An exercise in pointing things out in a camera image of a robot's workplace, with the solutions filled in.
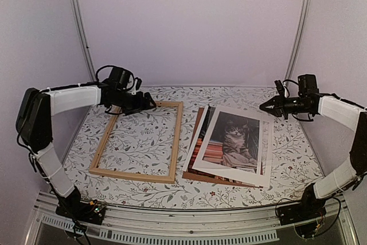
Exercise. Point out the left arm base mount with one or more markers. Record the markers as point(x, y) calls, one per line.
point(92, 212)

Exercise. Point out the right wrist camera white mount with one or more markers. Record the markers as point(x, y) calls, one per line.
point(281, 89)

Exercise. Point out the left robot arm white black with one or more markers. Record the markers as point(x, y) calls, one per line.
point(35, 133)

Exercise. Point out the front aluminium rail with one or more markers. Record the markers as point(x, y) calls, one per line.
point(135, 225)

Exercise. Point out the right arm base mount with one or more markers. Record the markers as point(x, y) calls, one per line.
point(299, 212)

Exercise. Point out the cat photo white border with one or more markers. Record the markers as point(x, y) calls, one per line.
point(210, 156)

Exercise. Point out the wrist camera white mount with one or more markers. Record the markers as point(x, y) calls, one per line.
point(281, 89)
point(136, 83)

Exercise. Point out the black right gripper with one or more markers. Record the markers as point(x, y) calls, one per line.
point(278, 109)

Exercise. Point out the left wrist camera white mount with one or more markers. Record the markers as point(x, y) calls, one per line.
point(136, 83)

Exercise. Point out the aluminium corner post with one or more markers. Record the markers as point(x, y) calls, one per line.
point(304, 9)
point(76, 10)

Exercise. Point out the left aluminium corner post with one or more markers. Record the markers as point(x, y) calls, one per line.
point(76, 10)

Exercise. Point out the floral patterned table cover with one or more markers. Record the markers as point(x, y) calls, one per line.
point(141, 143)

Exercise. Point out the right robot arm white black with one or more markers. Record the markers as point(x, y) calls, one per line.
point(342, 130)

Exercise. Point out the brown frame backing board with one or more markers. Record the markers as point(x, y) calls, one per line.
point(191, 174)

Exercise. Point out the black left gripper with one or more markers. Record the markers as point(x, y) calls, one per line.
point(140, 106)

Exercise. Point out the right aluminium corner post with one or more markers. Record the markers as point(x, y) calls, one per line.
point(304, 9)

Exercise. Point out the light wooden picture frame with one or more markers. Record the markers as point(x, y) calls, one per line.
point(169, 179)

